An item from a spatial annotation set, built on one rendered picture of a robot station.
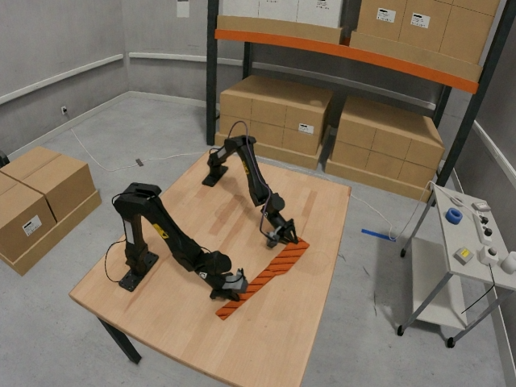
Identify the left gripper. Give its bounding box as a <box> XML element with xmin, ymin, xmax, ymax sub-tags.
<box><xmin>267</xmin><ymin>212</ymin><xmax>299</xmax><ymax>244</ymax></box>

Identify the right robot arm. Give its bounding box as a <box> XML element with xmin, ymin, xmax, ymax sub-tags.
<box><xmin>114</xmin><ymin>182</ymin><xmax>232</xmax><ymax>292</ymax></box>

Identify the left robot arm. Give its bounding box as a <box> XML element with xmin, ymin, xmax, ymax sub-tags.
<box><xmin>202</xmin><ymin>135</ymin><xmax>285</xmax><ymax>220</ymax></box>

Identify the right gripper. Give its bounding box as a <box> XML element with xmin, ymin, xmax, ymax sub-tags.
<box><xmin>205</xmin><ymin>270</ymin><xmax>244</xmax><ymax>302</ymax></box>

